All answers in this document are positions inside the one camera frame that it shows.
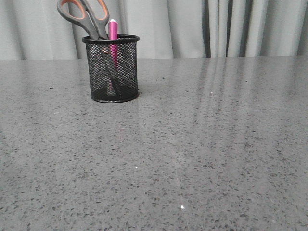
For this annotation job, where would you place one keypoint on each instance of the pink white pen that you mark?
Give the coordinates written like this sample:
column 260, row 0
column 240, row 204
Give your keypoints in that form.
column 112, row 35

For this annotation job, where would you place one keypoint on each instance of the grey orange handled scissors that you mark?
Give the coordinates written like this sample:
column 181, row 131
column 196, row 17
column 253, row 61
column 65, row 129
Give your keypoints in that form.
column 80, row 13

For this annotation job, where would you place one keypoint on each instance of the black mesh pen holder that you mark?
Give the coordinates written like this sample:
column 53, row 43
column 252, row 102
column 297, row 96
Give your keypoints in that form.
column 125, row 78

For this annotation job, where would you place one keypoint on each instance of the grey curtain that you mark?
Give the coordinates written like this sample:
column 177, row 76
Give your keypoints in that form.
column 34, row 30

